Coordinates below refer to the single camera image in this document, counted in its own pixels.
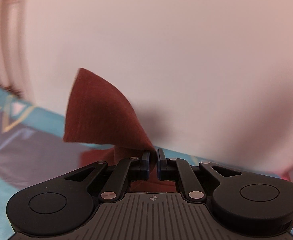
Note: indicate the pink curtain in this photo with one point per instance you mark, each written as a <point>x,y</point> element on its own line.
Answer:
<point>4,55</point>

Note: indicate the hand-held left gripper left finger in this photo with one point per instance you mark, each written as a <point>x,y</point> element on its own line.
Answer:
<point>146,165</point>

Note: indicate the rust red knit garment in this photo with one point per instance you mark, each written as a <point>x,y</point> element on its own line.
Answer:
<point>99,110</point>

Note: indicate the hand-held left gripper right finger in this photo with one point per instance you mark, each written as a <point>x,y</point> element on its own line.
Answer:
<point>159,165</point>

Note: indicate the teal and grey patterned bedsheet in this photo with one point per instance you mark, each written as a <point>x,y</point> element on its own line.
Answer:
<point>24,160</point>

